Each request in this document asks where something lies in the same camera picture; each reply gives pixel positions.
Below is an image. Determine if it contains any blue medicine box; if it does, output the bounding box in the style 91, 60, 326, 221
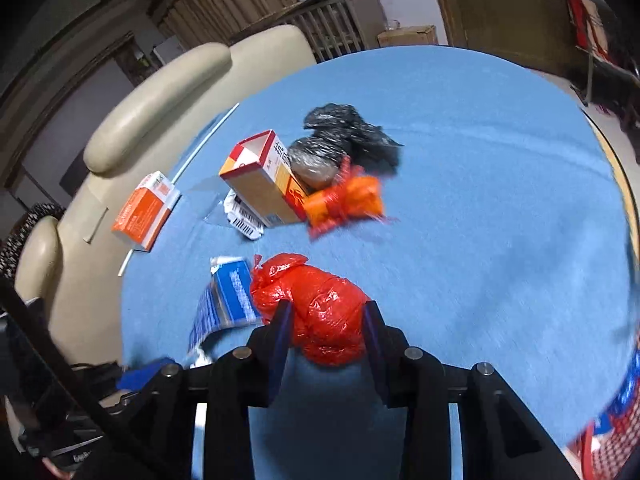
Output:
188, 256, 262, 354

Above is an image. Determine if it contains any red plastic trash bag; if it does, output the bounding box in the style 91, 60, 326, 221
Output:
250, 252, 369, 367

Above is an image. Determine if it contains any red orange carton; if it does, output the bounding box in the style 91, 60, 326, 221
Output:
219, 130, 307, 228

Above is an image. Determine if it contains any red mesh trash basket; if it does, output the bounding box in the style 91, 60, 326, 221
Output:
565, 348, 639, 479

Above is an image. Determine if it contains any black plastic trash bag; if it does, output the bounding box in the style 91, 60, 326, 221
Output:
288, 103, 402, 191

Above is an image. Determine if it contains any cream leather sofa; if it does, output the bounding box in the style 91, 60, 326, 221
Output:
15, 25, 316, 364

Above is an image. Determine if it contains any white barcode paper slip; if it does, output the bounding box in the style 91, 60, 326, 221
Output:
222, 190, 265, 240

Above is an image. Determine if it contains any small orange plastic bag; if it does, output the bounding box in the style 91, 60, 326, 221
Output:
303, 156, 388, 238

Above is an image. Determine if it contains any orange white medicine box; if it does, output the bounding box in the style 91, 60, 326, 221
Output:
111, 171, 181, 252

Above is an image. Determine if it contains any blue tablecloth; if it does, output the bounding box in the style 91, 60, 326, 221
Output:
119, 44, 639, 480

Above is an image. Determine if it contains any white plastic straw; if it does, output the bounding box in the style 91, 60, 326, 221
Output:
117, 103, 240, 278

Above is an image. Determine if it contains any wooden baby crib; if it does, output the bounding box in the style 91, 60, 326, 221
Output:
231, 0, 386, 63

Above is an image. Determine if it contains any wooden double door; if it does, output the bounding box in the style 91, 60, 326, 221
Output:
437, 0, 587, 78

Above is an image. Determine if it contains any cardboard box by wall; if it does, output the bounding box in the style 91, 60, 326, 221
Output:
378, 25, 438, 48

